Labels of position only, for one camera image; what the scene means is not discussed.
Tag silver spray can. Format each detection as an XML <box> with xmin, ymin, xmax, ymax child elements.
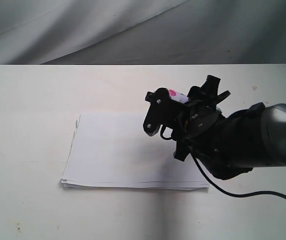
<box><xmin>168</xmin><ymin>89</ymin><xmax>189</xmax><ymax>104</ymax></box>

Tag grey backdrop cloth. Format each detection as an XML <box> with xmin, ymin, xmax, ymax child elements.
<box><xmin>0</xmin><ymin>0</ymin><xmax>286</xmax><ymax>65</ymax></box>

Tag white paper stack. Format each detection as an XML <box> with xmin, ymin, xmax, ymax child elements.
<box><xmin>61</xmin><ymin>112</ymin><xmax>209</xmax><ymax>191</ymax></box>

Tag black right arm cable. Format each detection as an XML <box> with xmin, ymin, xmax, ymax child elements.
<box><xmin>159</xmin><ymin>124</ymin><xmax>286</xmax><ymax>205</ymax></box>

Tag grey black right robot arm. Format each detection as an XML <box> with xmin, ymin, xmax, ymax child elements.
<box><xmin>145</xmin><ymin>75</ymin><xmax>286</xmax><ymax>180</ymax></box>

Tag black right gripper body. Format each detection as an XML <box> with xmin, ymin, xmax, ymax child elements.
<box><xmin>174</xmin><ymin>98</ymin><xmax>221</xmax><ymax>162</ymax></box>

